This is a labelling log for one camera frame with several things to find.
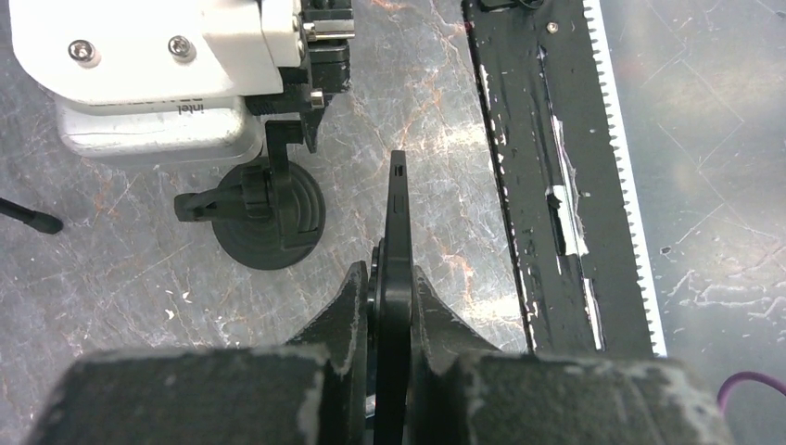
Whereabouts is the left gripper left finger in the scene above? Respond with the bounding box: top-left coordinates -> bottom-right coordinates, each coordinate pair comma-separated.
286,261 -> 369,444

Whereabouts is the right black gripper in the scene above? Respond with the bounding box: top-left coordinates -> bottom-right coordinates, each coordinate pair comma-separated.
245,1 -> 355,153

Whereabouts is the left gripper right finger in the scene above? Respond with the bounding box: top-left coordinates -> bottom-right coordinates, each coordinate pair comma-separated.
408,266 -> 496,444

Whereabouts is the black smartphone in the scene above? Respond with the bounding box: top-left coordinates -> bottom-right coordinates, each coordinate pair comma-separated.
374,150 -> 414,444

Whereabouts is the black round-base phone stand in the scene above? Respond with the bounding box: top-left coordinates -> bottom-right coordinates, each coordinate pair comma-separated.
173,121 -> 326,271

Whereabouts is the black music stand tripod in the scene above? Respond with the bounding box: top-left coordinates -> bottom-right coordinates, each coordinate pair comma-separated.
1,198 -> 64,235

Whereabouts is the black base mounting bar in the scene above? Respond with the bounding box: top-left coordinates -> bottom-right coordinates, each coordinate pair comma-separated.
462,1 -> 666,357

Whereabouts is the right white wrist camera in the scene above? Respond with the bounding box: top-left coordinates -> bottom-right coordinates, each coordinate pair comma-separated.
8,1 -> 305,166

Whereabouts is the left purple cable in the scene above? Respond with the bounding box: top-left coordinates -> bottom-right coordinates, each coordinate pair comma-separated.
716,371 -> 786,413

